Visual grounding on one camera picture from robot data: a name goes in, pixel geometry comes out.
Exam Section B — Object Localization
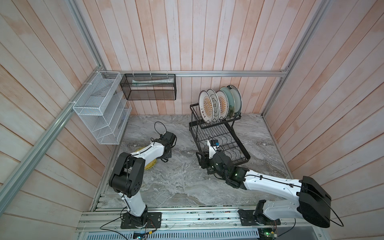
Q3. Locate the white plate green clover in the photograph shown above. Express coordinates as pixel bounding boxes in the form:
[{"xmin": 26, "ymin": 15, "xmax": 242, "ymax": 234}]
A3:
[{"xmin": 208, "ymin": 89, "xmax": 220, "ymax": 123}]

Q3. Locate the black two-tier dish rack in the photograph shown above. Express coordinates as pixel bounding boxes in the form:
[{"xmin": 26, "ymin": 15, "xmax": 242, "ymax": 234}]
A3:
[{"xmin": 189, "ymin": 103, "xmax": 251, "ymax": 166}]

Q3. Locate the orange sunburst plate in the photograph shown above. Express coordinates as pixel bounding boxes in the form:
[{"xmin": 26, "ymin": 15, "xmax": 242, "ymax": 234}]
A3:
[
  {"xmin": 216, "ymin": 90, "xmax": 229, "ymax": 120},
  {"xmin": 199, "ymin": 91, "xmax": 213, "ymax": 124}
]

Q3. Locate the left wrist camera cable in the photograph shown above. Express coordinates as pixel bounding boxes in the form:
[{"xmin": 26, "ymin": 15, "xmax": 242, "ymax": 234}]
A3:
[{"xmin": 153, "ymin": 121, "xmax": 168, "ymax": 140}]

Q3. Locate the yellow round plate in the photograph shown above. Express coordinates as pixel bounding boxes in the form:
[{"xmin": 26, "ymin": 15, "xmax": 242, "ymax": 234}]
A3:
[{"xmin": 132, "ymin": 146, "xmax": 157, "ymax": 170}]

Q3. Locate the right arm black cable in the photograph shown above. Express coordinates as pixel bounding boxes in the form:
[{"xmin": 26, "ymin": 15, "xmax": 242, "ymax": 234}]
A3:
[{"xmin": 281, "ymin": 182, "xmax": 345, "ymax": 238}]

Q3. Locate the white wire mesh shelf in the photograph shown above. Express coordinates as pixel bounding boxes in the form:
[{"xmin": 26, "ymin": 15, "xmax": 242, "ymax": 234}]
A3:
[{"xmin": 73, "ymin": 71, "xmax": 132, "ymax": 145}]

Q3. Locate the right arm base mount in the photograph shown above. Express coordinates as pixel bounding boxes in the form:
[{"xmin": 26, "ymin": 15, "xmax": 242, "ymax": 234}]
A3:
[{"xmin": 238, "ymin": 209, "xmax": 281, "ymax": 226}]

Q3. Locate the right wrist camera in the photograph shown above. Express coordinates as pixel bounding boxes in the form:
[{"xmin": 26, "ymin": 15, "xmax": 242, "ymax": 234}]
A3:
[{"xmin": 207, "ymin": 139, "xmax": 220, "ymax": 159}]

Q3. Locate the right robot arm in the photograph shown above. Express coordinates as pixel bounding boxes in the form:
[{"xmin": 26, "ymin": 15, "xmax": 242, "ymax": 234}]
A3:
[{"xmin": 196, "ymin": 149, "xmax": 332, "ymax": 228}]

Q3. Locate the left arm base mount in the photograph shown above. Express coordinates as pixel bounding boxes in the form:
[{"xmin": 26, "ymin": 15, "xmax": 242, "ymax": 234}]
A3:
[{"xmin": 121, "ymin": 212, "xmax": 162, "ymax": 229}]

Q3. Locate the green rim white plate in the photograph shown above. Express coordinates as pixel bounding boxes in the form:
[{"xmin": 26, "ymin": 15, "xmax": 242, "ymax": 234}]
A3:
[{"xmin": 227, "ymin": 85, "xmax": 243, "ymax": 118}]

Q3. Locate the mint green flower plate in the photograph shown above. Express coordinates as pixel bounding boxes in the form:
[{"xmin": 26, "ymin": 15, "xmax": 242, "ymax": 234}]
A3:
[{"xmin": 220, "ymin": 87, "xmax": 235, "ymax": 119}]

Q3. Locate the black mesh wall basket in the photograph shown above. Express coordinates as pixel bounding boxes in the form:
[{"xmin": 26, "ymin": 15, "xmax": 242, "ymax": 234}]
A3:
[{"xmin": 120, "ymin": 73, "xmax": 177, "ymax": 101}]

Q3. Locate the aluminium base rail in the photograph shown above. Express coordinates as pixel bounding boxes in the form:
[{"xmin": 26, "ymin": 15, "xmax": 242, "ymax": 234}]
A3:
[{"xmin": 75, "ymin": 205, "xmax": 325, "ymax": 233}]

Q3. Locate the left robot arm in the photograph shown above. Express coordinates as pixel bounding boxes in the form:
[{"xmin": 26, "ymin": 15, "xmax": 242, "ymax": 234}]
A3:
[{"xmin": 108, "ymin": 132, "xmax": 177, "ymax": 217}]

